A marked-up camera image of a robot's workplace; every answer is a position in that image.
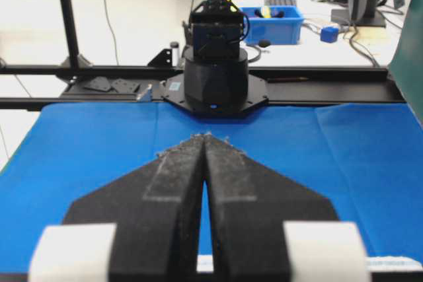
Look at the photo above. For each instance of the blue table cloth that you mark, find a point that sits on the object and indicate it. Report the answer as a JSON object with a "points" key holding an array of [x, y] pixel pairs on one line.
{"points": [[366, 158]]}

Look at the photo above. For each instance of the black computer monitor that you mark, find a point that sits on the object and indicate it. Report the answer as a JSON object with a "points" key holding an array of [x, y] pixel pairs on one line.
{"points": [[360, 13]]}

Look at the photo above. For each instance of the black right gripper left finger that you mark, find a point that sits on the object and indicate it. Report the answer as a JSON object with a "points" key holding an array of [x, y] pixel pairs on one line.
{"points": [[144, 226]]}

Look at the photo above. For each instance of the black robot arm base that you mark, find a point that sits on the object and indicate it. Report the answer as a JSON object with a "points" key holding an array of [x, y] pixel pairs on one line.
{"points": [[217, 28]]}

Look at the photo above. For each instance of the blue plastic bin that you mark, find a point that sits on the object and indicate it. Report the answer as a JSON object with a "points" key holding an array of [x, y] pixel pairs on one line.
{"points": [[282, 28]]}

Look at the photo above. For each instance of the black vertical frame post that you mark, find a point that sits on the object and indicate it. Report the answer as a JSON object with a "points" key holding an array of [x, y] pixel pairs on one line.
{"points": [[70, 32]]}

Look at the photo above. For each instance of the small blue box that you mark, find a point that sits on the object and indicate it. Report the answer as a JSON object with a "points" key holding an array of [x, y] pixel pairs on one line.
{"points": [[329, 34]]}

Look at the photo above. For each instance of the dark green backdrop sheet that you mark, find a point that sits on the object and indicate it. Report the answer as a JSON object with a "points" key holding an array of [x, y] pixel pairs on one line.
{"points": [[406, 66]]}

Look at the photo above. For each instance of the black aluminium frame rail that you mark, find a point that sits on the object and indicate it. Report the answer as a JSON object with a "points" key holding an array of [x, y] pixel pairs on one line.
{"points": [[268, 86]]}

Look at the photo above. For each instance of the black mounting plate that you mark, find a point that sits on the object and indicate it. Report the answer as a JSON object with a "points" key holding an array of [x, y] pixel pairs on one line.
{"points": [[216, 99]]}

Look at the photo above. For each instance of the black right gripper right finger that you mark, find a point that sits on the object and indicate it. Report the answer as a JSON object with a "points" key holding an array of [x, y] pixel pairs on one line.
{"points": [[267, 227]]}

